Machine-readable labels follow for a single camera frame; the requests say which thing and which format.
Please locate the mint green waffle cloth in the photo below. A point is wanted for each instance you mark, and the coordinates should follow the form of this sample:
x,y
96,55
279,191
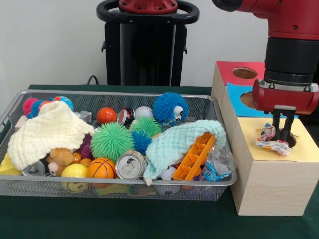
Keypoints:
x,y
174,144

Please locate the yellow ball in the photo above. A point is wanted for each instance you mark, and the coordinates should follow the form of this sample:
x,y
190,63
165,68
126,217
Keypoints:
x,y
75,171

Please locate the clear plastic packet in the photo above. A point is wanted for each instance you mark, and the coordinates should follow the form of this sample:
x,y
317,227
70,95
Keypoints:
x,y
219,162

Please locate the white colourful spotted cloth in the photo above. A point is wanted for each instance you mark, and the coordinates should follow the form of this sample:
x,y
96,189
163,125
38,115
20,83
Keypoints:
x,y
269,142

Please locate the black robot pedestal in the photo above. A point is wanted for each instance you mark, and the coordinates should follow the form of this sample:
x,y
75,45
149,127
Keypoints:
x,y
144,55

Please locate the clear mesh bin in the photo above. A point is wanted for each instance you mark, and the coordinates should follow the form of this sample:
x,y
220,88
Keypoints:
x,y
30,186

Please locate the small brown teddy bear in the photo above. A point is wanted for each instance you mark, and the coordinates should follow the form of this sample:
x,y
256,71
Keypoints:
x,y
61,157

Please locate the green spiky ball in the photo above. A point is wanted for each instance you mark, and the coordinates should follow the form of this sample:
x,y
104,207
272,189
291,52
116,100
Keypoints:
x,y
112,142

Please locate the red-orange ball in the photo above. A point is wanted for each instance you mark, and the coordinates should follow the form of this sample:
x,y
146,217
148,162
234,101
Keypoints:
x,y
106,115

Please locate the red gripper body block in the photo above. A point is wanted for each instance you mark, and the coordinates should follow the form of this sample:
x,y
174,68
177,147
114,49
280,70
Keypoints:
x,y
284,99

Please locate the silver drink can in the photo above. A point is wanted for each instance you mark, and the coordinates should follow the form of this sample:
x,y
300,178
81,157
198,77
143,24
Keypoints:
x,y
130,167

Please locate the wooden three-hole box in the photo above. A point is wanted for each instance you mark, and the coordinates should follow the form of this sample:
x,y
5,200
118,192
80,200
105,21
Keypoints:
x,y
274,184

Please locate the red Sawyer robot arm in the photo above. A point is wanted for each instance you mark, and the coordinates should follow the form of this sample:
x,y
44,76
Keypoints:
x,y
291,45

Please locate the orange plastic gear toy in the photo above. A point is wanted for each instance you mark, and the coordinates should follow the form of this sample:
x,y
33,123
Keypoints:
x,y
195,157

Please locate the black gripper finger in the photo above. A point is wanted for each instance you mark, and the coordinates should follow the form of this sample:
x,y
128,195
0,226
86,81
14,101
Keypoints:
x,y
286,127
275,119

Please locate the large blue spiky ball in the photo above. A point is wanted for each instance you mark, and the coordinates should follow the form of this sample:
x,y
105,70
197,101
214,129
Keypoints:
x,y
169,107

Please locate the cream waffle cloth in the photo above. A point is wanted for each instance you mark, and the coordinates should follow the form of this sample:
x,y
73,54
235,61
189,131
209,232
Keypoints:
x,y
50,132

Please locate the small orange basketball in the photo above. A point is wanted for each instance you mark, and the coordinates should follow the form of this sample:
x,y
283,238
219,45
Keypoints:
x,y
101,169

